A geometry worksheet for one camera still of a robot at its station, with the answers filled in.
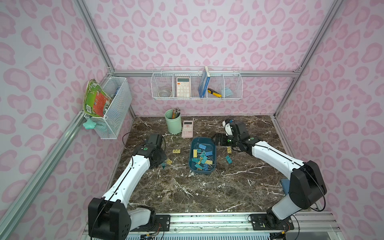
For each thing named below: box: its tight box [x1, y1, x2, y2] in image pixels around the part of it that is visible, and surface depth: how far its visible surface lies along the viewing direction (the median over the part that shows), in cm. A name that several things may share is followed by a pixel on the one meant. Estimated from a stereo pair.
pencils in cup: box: [171, 108, 181, 119], surface depth 103 cm
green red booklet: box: [83, 78, 113, 117], surface depth 73 cm
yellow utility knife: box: [207, 88, 223, 98], surface depth 98 cm
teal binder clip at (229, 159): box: [225, 155, 233, 164], surface depth 97 cm
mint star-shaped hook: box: [82, 118, 97, 130], surface depth 64 cm
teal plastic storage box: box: [188, 137, 217, 174], surface depth 97 cm
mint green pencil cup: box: [164, 109, 182, 135], surface depth 106 cm
